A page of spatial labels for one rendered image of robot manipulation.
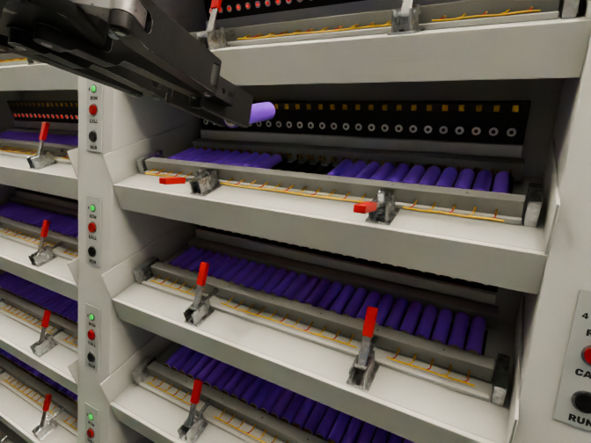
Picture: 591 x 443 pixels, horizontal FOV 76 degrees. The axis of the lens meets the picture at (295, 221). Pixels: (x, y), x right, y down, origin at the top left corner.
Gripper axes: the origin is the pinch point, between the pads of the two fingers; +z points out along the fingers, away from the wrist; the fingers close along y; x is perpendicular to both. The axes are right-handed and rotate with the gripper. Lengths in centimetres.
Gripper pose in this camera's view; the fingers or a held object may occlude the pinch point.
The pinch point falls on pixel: (212, 98)
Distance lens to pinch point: 34.9
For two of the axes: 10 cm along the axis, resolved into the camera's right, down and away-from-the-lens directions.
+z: 4.7, 0.6, 8.8
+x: 1.6, -9.9, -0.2
